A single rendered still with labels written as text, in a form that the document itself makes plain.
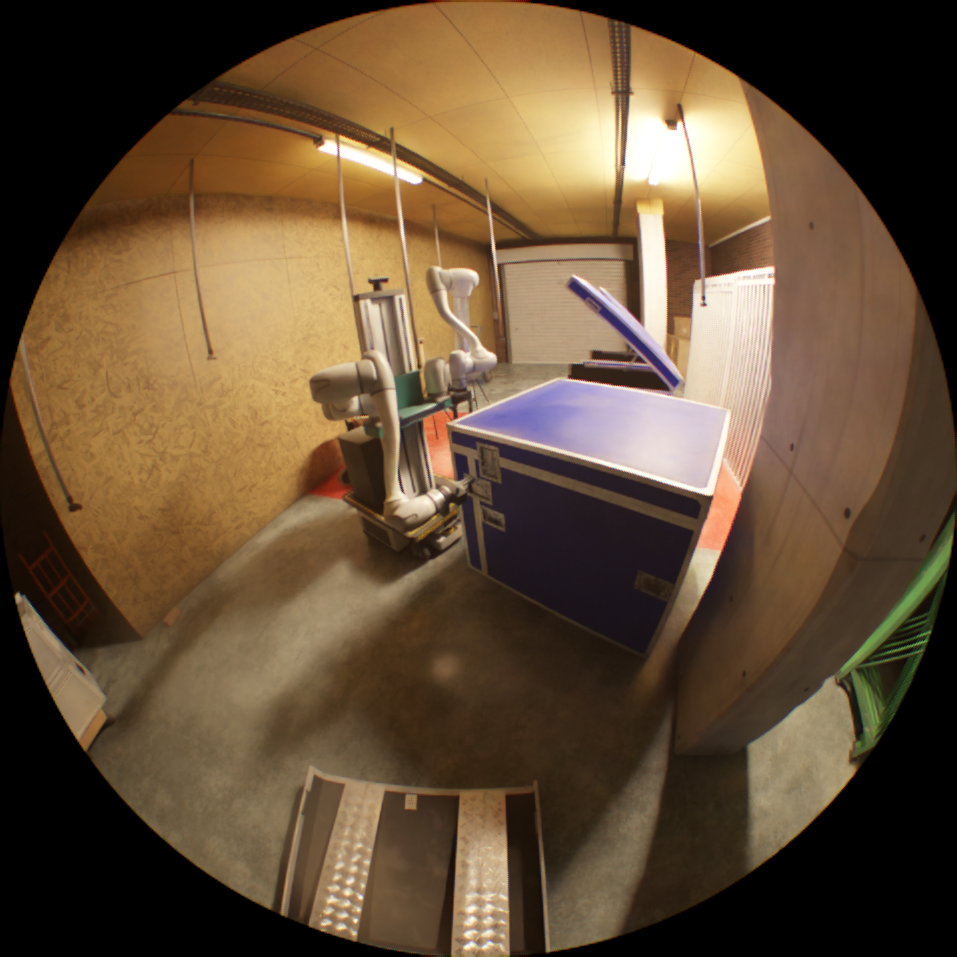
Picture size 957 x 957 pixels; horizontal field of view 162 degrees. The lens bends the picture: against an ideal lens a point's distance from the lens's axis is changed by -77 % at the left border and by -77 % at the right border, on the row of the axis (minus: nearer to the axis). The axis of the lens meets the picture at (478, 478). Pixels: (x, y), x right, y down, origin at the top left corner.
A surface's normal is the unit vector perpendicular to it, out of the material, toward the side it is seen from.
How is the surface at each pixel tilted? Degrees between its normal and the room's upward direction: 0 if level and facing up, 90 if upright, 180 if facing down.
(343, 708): 0
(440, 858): 1
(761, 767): 0
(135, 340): 90
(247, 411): 90
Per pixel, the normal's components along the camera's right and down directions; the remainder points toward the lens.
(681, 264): -0.35, 0.49
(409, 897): -0.10, -0.88
